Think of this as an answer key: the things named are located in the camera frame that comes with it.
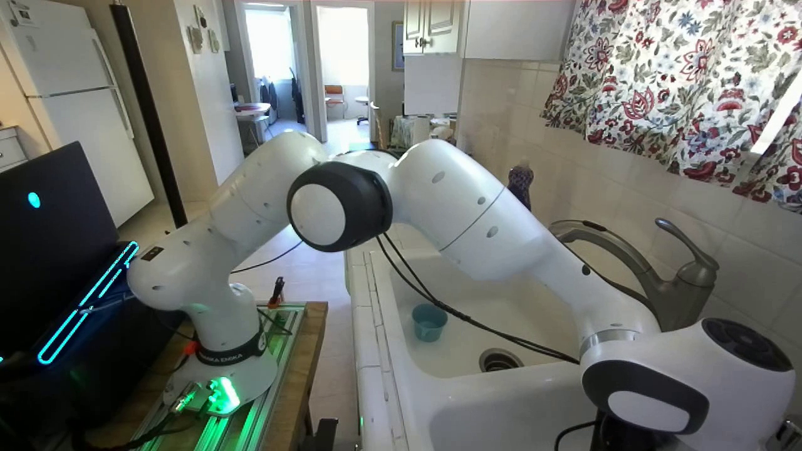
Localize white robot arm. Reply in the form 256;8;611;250
127;133;795;451

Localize blue plastic cup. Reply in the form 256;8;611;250
411;303;448;343

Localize purple soap bottle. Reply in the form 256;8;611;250
508;165;534;205

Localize white double kitchen sink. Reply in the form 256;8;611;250
345;240;604;451

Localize metal sink drain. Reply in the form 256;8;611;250
479;349;523;374

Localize brushed metal sink faucet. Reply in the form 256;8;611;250
548;219;720;330

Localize floral patterned curtain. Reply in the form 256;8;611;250
544;0;802;214

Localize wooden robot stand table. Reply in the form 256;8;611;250
73;302;328;451

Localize black laptop with blue lights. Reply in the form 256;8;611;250
0;144;180;437

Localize white refrigerator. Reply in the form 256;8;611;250
0;0;152;225

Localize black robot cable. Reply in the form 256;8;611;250
227;230;587;368

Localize white wall cabinet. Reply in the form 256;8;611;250
403;0;577;60

